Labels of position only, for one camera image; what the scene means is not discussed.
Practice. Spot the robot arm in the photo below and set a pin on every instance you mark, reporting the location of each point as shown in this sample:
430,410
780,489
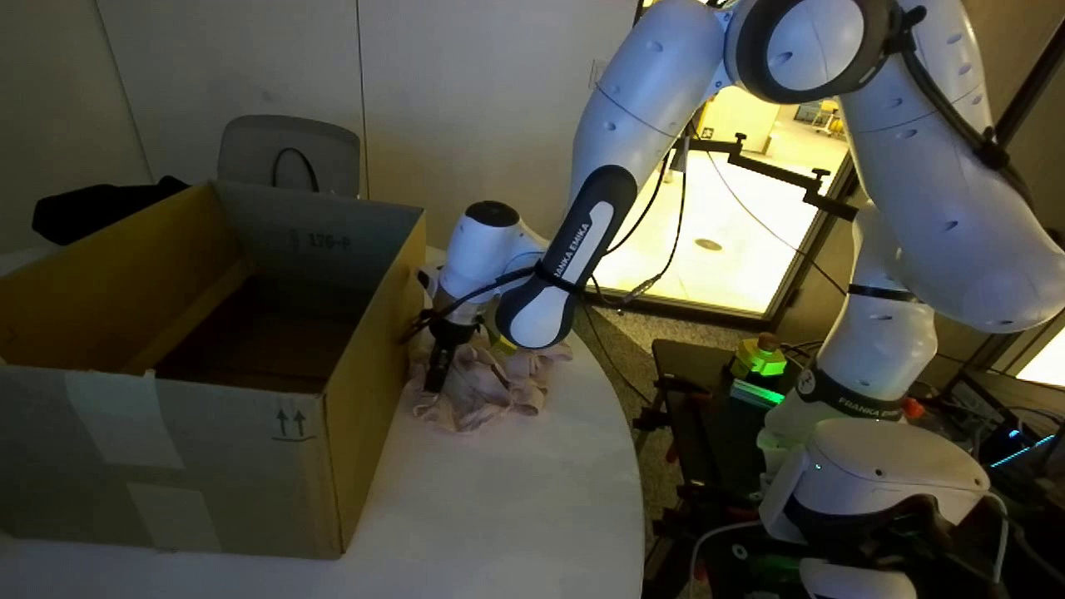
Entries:
932,208

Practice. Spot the crumpled beige towel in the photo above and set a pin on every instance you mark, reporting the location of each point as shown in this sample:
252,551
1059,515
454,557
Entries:
491,391

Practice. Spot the open cardboard box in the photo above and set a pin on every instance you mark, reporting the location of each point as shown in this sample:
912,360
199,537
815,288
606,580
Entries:
250,449

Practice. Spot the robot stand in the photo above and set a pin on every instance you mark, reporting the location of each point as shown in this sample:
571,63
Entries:
707,433

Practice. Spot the yellow emergency stop button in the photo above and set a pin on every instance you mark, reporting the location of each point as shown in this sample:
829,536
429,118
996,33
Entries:
757,358

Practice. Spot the black cloth bundle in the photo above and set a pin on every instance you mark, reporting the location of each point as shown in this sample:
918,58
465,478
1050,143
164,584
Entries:
91,208

